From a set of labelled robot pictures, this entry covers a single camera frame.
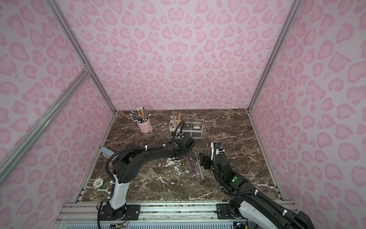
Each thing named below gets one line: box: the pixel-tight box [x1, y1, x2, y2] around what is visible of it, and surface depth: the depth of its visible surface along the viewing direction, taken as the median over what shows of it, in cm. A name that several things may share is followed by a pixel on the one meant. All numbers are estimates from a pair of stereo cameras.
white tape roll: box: [92, 177, 104, 188], surface depth 83 cm
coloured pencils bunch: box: [129, 106, 149, 124], surface depth 103 cm
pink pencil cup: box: [136, 117, 153, 134], surface depth 103 cm
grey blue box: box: [100, 146, 116, 158], surface depth 93 cm
